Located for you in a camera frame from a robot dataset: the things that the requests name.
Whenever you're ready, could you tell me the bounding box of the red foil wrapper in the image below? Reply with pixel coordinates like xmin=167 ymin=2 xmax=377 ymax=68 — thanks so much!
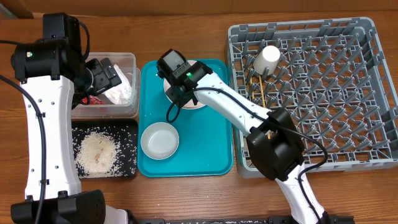
xmin=81 ymin=96 xmax=104 ymax=105

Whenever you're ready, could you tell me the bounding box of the white paper napkin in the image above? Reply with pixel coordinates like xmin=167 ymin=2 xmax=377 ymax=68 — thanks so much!
xmin=103 ymin=65 xmax=132 ymax=105

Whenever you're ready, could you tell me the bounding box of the grey bowl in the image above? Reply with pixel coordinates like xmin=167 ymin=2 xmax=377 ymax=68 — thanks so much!
xmin=141 ymin=122 xmax=179 ymax=160

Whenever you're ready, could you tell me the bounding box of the white rice pile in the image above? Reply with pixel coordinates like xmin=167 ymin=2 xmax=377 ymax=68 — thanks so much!
xmin=73 ymin=126 xmax=139 ymax=178

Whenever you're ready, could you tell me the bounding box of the wooden chopstick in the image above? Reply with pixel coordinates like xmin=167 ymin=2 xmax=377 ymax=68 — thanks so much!
xmin=259 ymin=74 xmax=271 ymax=139
xmin=249 ymin=78 xmax=256 ymax=100

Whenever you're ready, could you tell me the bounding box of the white ceramic cup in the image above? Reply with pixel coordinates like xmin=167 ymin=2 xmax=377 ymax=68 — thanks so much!
xmin=253 ymin=45 xmax=280 ymax=76

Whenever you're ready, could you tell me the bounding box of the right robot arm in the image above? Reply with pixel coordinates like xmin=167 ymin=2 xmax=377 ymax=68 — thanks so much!
xmin=157 ymin=49 xmax=330 ymax=223

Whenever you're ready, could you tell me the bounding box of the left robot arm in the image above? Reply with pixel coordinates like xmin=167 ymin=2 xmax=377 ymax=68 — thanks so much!
xmin=11 ymin=13 xmax=135 ymax=223

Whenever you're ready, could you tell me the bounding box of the clear plastic waste bin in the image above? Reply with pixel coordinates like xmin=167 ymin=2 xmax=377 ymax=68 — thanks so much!
xmin=72 ymin=52 xmax=141 ymax=119

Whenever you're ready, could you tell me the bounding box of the black plastic tray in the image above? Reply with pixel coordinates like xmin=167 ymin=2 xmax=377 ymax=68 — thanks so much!
xmin=71 ymin=118 xmax=140 ymax=180

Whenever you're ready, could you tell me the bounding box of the teal plastic serving tray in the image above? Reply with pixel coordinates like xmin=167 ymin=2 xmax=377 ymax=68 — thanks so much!
xmin=137 ymin=61 xmax=233 ymax=177

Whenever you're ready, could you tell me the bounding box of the grey plastic dish rack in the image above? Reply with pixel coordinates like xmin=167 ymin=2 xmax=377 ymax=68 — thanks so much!
xmin=227 ymin=17 xmax=397 ymax=171

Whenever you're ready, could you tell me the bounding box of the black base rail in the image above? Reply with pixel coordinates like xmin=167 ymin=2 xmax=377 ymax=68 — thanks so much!
xmin=136 ymin=215 xmax=355 ymax=224

